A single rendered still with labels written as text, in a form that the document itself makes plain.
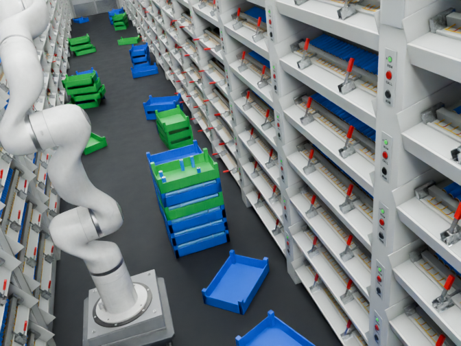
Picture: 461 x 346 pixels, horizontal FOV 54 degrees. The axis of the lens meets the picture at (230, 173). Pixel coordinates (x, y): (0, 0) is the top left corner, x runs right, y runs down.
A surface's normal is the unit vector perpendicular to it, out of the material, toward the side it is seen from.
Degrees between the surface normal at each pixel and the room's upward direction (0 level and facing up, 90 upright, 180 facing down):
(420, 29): 90
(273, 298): 0
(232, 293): 0
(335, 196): 16
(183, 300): 0
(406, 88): 90
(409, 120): 90
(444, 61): 107
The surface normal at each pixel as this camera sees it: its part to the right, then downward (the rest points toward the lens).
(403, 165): 0.29, 0.44
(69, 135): 0.40, 0.66
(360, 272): -0.39, -0.76
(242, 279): -0.12, -0.86
